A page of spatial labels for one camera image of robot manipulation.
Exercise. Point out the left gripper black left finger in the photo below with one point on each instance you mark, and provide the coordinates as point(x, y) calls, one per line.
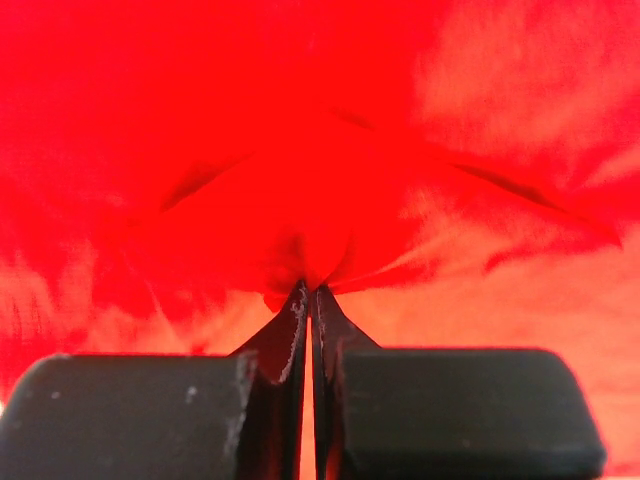
point(135, 417)

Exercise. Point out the red t shirt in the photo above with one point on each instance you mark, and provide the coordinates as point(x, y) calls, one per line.
point(459, 172)

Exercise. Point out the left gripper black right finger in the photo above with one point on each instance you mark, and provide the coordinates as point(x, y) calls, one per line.
point(444, 413)

